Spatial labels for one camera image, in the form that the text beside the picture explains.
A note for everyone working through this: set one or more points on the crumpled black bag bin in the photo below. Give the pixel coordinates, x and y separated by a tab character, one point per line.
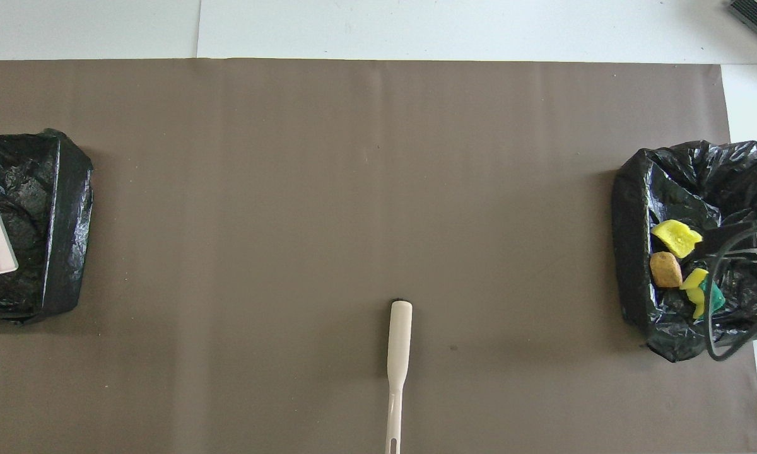
668	183

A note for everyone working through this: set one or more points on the yellow sponge piece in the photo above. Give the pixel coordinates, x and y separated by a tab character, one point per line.
674	236

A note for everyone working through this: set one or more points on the brown cork-like piece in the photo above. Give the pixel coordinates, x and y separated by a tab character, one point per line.
665	270

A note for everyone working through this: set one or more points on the yellow and green sponge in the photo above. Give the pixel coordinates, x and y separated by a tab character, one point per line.
697	296

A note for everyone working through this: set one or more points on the boxy black bag bin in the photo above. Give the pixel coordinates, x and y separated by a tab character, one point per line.
57	221

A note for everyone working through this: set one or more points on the beige hand brush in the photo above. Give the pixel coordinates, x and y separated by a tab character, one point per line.
399	340

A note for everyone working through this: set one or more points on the brown paper table mat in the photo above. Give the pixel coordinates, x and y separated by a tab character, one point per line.
353	189

